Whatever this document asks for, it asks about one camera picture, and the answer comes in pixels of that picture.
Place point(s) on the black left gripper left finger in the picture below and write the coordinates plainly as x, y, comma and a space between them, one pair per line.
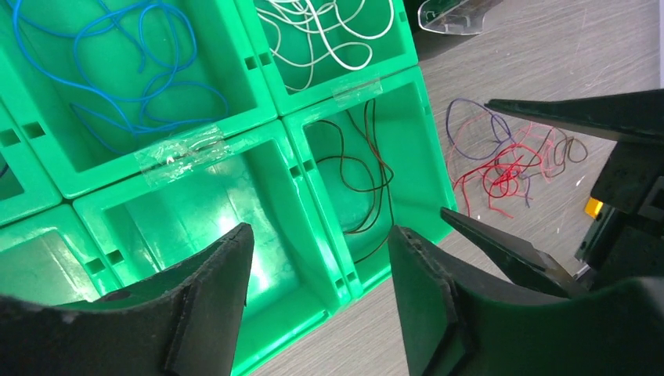
184, 320

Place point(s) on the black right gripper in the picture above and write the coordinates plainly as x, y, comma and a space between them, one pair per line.
626, 238

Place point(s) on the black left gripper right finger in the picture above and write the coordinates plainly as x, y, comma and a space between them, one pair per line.
457, 319

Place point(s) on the green bin back left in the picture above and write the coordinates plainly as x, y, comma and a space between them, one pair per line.
26, 188

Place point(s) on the black metronome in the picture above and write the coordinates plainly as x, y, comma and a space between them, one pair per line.
438, 26

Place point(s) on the green bin back right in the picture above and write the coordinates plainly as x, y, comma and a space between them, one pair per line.
310, 51

